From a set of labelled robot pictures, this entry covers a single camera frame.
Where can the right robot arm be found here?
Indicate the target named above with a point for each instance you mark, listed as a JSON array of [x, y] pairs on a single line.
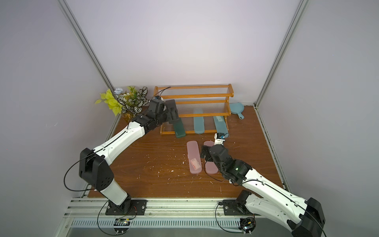
[[302, 217]]

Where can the black pencil case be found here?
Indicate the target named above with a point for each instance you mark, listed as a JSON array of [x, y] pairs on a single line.
[[172, 112]]

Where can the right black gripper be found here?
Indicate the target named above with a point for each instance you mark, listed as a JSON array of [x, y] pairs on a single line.
[[206, 152]]

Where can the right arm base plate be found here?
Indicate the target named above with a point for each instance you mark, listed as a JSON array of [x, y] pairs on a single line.
[[233, 207]]

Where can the potted plant in vase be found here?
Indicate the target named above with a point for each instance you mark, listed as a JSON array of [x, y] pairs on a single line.
[[127, 103]]

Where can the left connector board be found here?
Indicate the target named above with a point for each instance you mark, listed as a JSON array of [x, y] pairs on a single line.
[[121, 226]]

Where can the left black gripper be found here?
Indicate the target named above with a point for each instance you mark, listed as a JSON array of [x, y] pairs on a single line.
[[166, 112]]

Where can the aluminium front rail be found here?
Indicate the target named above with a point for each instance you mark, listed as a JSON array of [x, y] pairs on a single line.
[[181, 207]]

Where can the teal handled dish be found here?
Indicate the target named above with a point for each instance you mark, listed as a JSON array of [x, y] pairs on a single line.
[[237, 109]]

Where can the right connector board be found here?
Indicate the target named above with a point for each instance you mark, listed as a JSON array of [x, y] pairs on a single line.
[[247, 225]]

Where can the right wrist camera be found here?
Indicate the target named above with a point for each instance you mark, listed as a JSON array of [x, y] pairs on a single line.
[[219, 138]]

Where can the dark green pencil case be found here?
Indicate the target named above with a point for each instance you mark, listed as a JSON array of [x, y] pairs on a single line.
[[179, 129]]

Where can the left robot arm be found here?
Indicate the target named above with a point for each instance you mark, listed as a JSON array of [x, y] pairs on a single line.
[[95, 163]]

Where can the orange three-tier shelf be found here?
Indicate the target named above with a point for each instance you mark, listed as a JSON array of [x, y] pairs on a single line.
[[192, 101]]

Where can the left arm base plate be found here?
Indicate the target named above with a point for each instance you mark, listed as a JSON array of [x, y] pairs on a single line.
[[128, 207]]

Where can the connector board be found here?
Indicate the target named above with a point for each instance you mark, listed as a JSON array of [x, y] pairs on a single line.
[[247, 225], [121, 226]]

